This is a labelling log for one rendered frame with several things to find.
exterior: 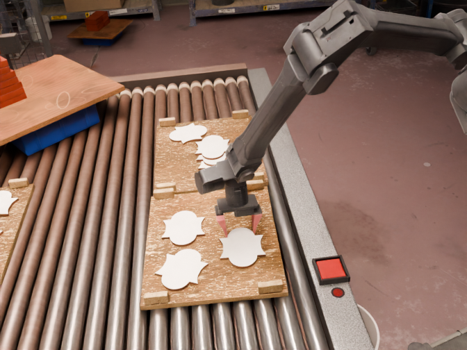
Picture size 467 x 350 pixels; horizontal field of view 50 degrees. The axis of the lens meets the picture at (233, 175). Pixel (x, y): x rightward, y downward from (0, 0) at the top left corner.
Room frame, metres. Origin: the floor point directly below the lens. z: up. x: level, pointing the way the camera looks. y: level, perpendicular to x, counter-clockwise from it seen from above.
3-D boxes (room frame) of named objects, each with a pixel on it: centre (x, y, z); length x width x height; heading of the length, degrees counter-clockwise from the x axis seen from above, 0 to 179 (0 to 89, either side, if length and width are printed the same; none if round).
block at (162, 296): (0.77, 0.20, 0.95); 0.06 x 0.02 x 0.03; 91
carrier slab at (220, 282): (0.97, 0.07, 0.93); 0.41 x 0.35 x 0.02; 1
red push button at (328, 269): (0.83, -0.22, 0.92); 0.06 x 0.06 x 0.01; 4
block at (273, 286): (0.77, -0.06, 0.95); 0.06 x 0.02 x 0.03; 91
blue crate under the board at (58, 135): (1.68, 0.70, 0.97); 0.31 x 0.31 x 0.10; 42
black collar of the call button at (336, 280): (0.83, -0.22, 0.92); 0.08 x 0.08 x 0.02; 4
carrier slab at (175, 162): (1.39, 0.08, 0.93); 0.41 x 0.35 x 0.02; 3
